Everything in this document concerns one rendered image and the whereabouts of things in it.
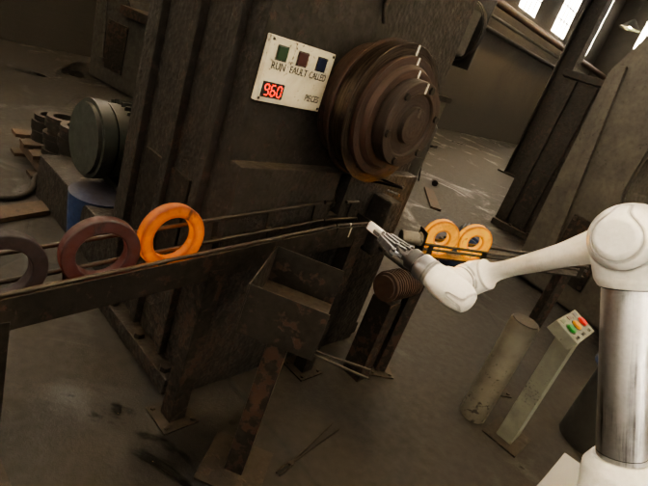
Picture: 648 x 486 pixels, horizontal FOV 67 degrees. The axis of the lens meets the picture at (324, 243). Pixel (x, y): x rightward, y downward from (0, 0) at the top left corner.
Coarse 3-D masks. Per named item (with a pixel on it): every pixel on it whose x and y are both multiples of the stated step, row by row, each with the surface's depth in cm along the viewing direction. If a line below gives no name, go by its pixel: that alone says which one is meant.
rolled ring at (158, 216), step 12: (168, 204) 126; (180, 204) 127; (156, 216) 122; (168, 216) 125; (180, 216) 127; (192, 216) 130; (144, 228) 122; (156, 228) 124; (192, 228) 132; (144, 240) 123; (192, 240) 134; (144, 252) 124; (180, 252) 134; (192, 252) 135
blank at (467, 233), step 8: (464, 232) 202; (472, 232) 202; (480, 232) 203; (488, 232) 204; (464, 240) 203; (480, 240) 207; (488, 240) 205; (472, 248) 208; (480, 248) 206; (488, 248) 207; (464, 256) 207; (472, 256) 208
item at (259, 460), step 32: (288, 256) 139; (256, 288) 115; (288, 288) 142; (320, 288) 141; (256, 320) 118; (288, 320) 116; (320, 320) 115; (256, 384) 139; (256, 416) 143; (224, 448) 159; (256, 448) 163; (224, 480) 148; (256, 480) 152
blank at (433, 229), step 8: (432, 224) 199; (440, 224) 198; (448, 224) 199; (432, 232) 199; (448, 232) 200; (456, 232) 201; (432, 240) 201; (448, 240) 202; (456, 240) 203; (440, 248) 203
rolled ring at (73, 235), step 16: (80, 224) 111; (96, 224) 111; (112, 224) 114; (64, 240) 110; (80, 240) 111; (128, 240) 118; (64, 256) 110; (128, 256) 121; (64, 272) 112; (80, 272) 115; (96, 272) 119
